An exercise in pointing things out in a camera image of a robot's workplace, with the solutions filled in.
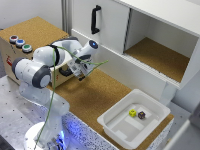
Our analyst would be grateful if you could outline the green cable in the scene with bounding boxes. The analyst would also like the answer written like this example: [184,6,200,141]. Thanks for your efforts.
[33,44,110,150]

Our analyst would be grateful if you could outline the wooden drawer box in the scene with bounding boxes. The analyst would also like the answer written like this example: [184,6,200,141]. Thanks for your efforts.
[0,16,71,90]

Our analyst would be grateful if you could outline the white plastic box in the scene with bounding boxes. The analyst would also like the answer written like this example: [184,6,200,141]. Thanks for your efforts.
[96,88,172,150]

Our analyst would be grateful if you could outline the green button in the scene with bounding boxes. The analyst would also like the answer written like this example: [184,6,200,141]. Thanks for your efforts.
[21,43,33,54]

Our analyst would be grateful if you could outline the white cabinet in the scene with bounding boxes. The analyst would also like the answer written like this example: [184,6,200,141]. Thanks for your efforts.
[68,0,200,108]

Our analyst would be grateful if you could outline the black door handle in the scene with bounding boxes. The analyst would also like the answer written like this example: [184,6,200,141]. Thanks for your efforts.
[90,4,102,36]

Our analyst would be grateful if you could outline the blue button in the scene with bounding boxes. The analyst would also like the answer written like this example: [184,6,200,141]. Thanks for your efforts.
[15,38,26,48]

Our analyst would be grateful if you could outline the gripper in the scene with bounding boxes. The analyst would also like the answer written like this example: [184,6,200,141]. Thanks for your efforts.
[68,55,91,81]

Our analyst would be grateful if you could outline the wooden drawer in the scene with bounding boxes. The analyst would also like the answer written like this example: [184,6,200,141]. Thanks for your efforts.
[49,63,76,90]

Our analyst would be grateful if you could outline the black drawer handle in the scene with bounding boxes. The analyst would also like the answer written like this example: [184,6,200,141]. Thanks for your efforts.
[60,67,76,78]

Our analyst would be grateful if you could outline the purple block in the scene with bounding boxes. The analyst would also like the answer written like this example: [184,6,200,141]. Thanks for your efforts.
[137,110,147,120]

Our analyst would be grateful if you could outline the red button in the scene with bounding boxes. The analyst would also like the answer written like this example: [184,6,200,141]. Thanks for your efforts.
[9,34,19,45]

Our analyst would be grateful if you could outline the yellow block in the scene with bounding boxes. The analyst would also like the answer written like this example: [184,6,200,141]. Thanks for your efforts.
[128,108,138,118]

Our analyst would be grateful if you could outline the white sliding door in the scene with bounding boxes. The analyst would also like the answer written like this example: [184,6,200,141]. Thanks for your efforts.
[72,0,131,55]

